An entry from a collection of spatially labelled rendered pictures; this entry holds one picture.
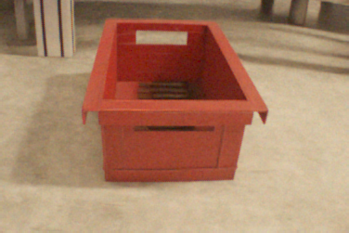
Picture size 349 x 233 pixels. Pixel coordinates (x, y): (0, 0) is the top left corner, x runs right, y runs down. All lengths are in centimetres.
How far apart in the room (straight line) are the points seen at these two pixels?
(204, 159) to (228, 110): 8
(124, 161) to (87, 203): 7
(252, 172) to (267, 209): 7
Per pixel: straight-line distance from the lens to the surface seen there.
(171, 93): 60
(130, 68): 65
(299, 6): 115
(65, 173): 47
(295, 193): 47
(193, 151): 42
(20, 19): 88
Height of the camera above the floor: 31
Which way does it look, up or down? 30 degrees down
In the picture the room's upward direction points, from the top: 4 degrees clockwise
